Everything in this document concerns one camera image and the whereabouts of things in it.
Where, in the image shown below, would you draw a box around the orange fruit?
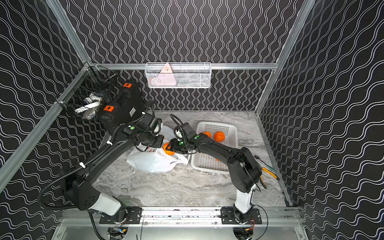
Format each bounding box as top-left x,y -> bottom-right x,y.
163,143 -> 175,156
214,131 -> 226,143
203,132 -> 212,139

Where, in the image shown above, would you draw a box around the white printed plastic bag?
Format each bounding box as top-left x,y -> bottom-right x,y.
126,126 -> 189,173

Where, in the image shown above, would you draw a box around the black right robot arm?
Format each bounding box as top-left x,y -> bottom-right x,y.
166,123 -> 262,215

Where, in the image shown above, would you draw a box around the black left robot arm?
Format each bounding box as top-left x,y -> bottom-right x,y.
61,113 -> 164,223

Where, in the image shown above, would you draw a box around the black hard tool case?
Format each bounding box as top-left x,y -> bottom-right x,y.
97,81 -> 146,135

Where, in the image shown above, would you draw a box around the white perforated plastic basket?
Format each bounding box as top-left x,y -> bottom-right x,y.
191,122 -> 239,175

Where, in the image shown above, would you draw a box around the pink triangular card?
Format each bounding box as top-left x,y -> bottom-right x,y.
154,63 -> 177,86

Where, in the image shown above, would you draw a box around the clear wall-mounted tray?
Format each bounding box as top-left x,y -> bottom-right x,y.
145,62 -> 212,89

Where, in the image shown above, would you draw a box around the white items in wire basket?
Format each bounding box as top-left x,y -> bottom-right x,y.
74,93 -> 103,120

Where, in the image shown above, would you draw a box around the black wire mesh basket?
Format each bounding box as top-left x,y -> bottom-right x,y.
59,65 -> 119,122

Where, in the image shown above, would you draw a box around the yellow handled pliers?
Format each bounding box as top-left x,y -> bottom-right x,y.
254,155 -> 280,181

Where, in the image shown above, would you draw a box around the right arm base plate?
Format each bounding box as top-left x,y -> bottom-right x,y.
220,206 -> 262,225

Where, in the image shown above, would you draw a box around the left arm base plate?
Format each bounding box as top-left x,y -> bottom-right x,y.
99,207 -> 143,225

